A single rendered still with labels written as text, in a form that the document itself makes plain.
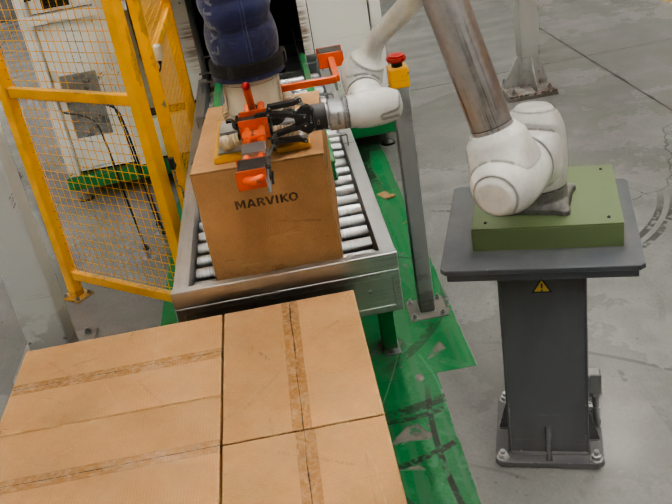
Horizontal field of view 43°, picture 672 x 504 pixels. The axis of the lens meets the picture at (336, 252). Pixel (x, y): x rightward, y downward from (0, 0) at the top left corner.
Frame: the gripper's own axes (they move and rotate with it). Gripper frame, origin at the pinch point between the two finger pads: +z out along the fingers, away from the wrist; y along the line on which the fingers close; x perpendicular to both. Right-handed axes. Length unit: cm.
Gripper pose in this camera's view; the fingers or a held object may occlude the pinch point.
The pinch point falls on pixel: (255, 127)
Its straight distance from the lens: 240.8
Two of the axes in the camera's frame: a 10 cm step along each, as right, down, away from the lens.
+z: -9.9, 1.7, -0.3
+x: -1.1, -4.7, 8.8
